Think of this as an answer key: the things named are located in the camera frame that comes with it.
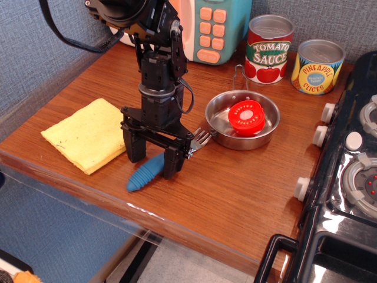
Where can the tomato sauce can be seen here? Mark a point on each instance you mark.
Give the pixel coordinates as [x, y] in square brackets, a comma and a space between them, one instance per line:
[268, 45]

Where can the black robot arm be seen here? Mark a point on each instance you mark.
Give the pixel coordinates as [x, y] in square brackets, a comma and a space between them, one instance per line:
[154, 28]

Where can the pineapple slices can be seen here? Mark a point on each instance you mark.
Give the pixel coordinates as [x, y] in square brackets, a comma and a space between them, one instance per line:
[317, 66]

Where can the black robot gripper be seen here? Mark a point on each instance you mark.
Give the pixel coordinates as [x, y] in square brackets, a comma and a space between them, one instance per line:
[158, 121]

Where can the black toy stove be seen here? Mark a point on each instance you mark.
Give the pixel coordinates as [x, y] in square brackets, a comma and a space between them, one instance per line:
[337, 226]

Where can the red plastic tomato slice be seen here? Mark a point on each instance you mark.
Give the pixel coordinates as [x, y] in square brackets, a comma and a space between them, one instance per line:
[247, 118]

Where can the yellow folded cloth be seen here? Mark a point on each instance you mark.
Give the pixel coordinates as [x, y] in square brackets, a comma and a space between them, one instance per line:
[90, 138]

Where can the small steel pan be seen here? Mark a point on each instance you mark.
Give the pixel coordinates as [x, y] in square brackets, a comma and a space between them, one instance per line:
[216, 114]

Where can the white stove knob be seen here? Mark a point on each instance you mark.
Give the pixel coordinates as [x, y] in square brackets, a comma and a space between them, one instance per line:
[319, 135]
[301, 188]
[327, 112]

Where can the teal toy microwave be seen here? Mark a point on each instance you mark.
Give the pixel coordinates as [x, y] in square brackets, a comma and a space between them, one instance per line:
[212, 30]

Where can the blue handled metal fork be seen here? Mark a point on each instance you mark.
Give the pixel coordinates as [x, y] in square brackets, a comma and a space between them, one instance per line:
[149, 170]

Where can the orange object at corner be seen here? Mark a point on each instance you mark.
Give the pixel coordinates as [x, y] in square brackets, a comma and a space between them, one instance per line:
[25, 277]

